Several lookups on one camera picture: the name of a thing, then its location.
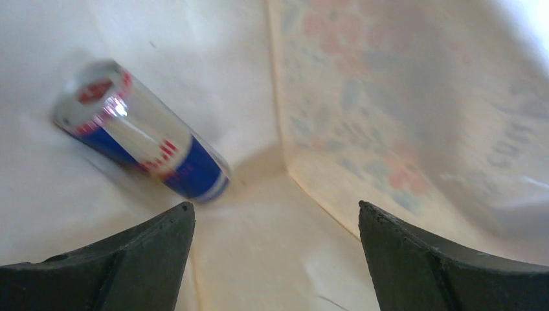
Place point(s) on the small blue snack packet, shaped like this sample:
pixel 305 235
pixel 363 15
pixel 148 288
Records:
pixel 107 108

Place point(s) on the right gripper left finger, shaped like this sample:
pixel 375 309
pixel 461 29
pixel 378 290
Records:
pixel 140 268

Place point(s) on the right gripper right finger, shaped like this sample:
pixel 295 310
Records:
pixel 413 269

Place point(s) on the beige canvas tote bag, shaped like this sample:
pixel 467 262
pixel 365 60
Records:
pixel 436 111

